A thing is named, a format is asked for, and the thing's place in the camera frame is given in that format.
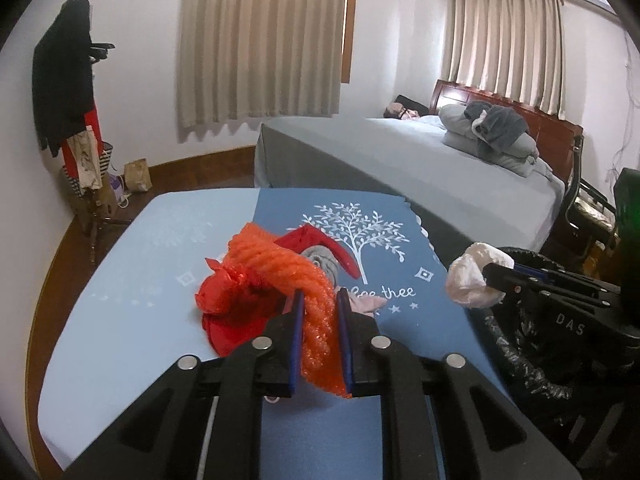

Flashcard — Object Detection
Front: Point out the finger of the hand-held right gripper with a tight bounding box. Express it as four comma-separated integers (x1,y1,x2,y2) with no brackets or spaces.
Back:
481,262,621,321
514,262,621,296

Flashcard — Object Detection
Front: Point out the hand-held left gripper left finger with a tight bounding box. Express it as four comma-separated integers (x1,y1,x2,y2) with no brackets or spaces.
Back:
65,290,306,480

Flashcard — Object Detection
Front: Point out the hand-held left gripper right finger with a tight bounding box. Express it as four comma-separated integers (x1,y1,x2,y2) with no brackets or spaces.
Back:
336,289,583,480

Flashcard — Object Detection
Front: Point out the white tissue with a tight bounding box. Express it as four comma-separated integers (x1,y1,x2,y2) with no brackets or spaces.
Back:
446,242,516,308

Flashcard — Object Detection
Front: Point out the pink paper scrap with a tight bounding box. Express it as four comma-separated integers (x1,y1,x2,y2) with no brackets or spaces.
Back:
345,287,388,316

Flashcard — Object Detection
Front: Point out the orange foam net sleeve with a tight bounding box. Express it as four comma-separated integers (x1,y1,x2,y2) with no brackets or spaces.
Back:
222,222,351,401

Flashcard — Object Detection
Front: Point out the grey wrapper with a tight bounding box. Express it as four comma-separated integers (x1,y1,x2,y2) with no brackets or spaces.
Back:
302,246,341,288

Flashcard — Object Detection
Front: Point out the black bin with bag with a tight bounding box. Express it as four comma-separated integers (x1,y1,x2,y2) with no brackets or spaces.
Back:
472,246,640,461

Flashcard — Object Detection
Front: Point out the red plastic bag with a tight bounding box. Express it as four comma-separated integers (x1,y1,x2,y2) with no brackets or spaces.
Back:
194,257,301,358

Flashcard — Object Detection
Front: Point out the black office chair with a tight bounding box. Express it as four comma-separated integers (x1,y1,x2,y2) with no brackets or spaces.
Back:
545,137,621,271

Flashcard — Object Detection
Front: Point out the wooden headboard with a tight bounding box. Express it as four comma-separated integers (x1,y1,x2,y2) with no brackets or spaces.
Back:
431,79,585,186

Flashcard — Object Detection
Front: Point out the dark grey clothing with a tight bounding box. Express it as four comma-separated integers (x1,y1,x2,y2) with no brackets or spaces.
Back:
465,101,531,157

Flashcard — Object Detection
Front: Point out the blue tree-print tablecloth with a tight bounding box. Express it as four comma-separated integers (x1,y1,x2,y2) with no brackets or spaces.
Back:
37,187,516,480

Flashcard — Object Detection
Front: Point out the grey bed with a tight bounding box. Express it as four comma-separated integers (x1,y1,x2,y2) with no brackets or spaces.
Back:
253,115,566,273

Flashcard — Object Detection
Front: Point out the brown paper bag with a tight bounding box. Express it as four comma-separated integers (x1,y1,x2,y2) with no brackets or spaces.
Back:
123,158,152,192

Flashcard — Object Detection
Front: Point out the wooden coat rack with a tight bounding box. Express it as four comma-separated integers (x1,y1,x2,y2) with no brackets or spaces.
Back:
60,0,132,266

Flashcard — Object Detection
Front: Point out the narrow beige curtain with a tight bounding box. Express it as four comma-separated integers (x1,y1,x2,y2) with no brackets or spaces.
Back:
440,0,566,116

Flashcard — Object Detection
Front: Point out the striped bag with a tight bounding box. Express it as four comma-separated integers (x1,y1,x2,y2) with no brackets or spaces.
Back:
62,141,115,198

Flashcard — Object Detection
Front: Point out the beige tote bag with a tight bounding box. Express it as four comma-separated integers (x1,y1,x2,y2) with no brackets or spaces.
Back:
67,127,104,191

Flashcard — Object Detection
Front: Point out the wide beige curtain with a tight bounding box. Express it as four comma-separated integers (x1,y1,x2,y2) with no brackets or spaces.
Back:
176,0,351,142

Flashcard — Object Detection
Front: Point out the black coat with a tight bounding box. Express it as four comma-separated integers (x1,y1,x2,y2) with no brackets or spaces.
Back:
32,0,96,158

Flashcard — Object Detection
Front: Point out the wooden window frame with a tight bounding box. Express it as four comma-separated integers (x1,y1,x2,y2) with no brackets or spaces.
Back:
341,0,358,84

